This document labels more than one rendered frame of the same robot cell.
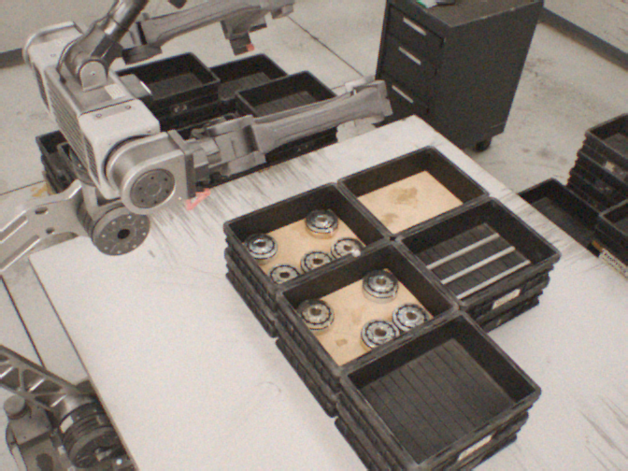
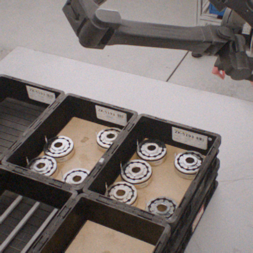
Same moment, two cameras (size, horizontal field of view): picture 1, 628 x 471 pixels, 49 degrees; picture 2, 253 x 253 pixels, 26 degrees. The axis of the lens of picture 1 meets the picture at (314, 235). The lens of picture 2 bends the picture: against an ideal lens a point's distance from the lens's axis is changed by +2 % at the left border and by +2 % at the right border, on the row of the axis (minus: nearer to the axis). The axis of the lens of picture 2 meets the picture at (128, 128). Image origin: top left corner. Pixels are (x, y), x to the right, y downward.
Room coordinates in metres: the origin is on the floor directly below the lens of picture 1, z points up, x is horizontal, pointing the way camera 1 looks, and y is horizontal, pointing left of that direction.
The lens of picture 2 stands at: (2.53, -0.49, 2.12)
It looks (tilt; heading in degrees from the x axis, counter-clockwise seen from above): 41 degrees down; 158
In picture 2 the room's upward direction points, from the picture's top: 5 degrees counter-clockwise
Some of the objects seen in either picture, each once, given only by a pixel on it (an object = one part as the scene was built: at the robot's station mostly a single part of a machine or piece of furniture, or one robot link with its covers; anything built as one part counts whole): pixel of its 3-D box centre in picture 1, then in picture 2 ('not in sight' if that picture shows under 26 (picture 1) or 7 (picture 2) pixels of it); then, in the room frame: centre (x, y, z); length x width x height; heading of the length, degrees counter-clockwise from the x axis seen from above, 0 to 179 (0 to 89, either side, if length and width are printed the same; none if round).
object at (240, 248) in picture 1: (306, 234); (154, 164); (1.45, 0.02, 0.92); 0.40 x 0.30 x 0.02; 127
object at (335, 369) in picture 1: (366, 302); (73, 139); (1.21, -0.16, 0.92); 0.40 x 0.30 x 0.02; 127
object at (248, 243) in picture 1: (260, 245); (189, 161); (1.45, 0.15, 0.86); 0.10 x 0.10 x 0.01
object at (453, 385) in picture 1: (436, 396); (3, 127); (0.97, -0.34, 0.87); 0.40 x 0.30 x 0.11; 127
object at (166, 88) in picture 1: (170, 117); not in sight; (2.73, 0.73, 0.37); 0.40 x 0.30 x 0.45; 128
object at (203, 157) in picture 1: (195, 160); not in sight; (1.08, 0.25, 1.45); 0.09 x 0.08 x 0.12; 38
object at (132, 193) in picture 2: (348, 249); (120, 194); (1.46, -0.10, 0.86); 0.10 x 0.10 x 0.01
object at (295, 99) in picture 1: (286, 136); not in sight; (2.66, 0.17, 0.37); 0.40 x 0.30 x 0.45; 128
